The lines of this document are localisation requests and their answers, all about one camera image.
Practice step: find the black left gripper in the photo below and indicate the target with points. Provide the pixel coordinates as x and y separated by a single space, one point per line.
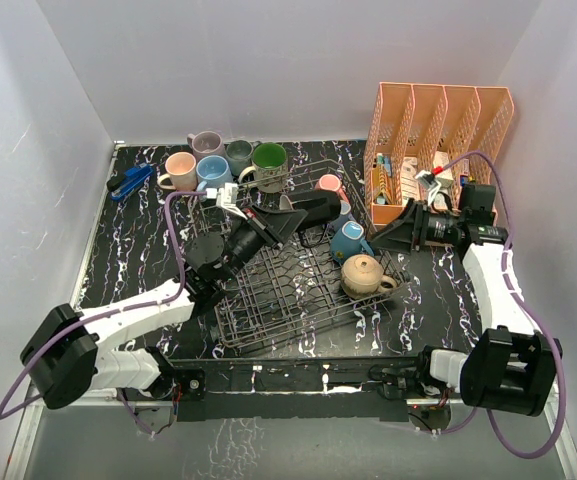
279 224

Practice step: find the cream scalloped mug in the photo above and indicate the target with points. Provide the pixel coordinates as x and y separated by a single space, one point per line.
322 206

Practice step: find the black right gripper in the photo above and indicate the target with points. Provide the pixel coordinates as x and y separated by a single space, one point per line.
404 232

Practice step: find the dark grey-green mug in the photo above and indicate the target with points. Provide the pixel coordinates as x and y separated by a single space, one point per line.
239 155

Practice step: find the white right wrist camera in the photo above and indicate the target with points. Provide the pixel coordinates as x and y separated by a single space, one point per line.
428 181

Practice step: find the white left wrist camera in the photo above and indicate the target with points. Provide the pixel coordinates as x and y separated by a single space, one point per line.
225 198

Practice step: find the light blue mug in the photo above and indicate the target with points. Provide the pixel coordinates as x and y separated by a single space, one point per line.
213 172

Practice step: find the orange plastic file organizer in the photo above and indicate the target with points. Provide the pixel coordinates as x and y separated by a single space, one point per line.
418 127

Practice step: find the teal floral mug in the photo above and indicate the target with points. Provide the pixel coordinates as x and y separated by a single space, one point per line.
348 241

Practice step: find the grey wire dish rack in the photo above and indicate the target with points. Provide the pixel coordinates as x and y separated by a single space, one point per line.
289 294

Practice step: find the white mug green inside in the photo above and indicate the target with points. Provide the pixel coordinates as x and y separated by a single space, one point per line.
269 168

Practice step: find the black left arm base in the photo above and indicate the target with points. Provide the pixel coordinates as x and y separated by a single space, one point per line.
176 383

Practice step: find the blue stapler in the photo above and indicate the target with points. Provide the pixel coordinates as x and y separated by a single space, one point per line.
126 183

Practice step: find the lilac mug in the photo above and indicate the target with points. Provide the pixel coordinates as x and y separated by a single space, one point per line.
205 144

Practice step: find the tan brown mug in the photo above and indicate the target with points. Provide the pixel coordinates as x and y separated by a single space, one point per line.
363 276

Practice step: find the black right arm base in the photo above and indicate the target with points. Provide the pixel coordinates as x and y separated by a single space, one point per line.
410 375

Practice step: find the peach pink speckled mug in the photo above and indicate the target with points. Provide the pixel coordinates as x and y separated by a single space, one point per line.
180 173

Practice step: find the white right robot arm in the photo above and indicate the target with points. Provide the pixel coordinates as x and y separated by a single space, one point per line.
512 367

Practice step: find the small grey-blue heart mug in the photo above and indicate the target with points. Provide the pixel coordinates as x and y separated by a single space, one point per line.
345 215

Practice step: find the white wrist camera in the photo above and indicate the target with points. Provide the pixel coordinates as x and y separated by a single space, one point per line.
428 181
225 198

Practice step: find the aluminium frame rail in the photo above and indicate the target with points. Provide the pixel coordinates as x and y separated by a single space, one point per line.
358 435

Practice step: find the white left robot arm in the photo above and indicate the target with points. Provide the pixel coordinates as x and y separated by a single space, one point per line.
72 353

